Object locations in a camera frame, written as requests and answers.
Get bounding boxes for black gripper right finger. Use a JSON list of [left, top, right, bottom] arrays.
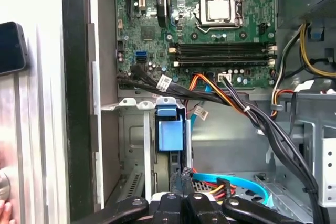
[[181, 167, 299, 224]]

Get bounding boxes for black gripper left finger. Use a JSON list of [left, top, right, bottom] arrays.
[[99, 170, 185, 224]]

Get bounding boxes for orange red power wire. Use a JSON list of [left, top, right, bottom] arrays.
[[188, 73, 249, 201]]

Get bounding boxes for blue SATA wire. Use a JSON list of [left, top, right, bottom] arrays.
[[192, 83, 275, 208]]

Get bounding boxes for hard disk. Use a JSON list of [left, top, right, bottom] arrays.
[[154, 105, 194, 198]]

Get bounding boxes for pale metal disk bay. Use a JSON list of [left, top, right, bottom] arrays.
[[99, 97, 193, 201]]

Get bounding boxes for person's bare hand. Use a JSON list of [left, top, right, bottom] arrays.
[[0, 200, 16, 224]]

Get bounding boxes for grey metal drive cage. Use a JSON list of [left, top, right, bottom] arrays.
[[288, 90, 336, 209]]

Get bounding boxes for black PC case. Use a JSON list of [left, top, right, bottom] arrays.
[[61, 0, 336, 224]]

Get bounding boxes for green motherboard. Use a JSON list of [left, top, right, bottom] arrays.
[[115, 0, 278, 90]]

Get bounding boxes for CPU socket with locking lever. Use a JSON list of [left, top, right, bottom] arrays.
[[195, 0, 244, 29]]

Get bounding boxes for silver CPU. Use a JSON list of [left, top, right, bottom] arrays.
[[206, 0, 232, 22]]

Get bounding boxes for black smartphone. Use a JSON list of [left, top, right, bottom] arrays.
[[0, 21, 28, 75]]

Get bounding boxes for black cable bundle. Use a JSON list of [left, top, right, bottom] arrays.
[[117, 65, 326, 224]]

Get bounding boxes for multicoloured wire bundle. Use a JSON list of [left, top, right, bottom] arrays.
[[271, 35, 308, 117]]

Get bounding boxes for yellow power supply wires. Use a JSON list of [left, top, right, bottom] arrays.
[[300, 23, 336, 77]]

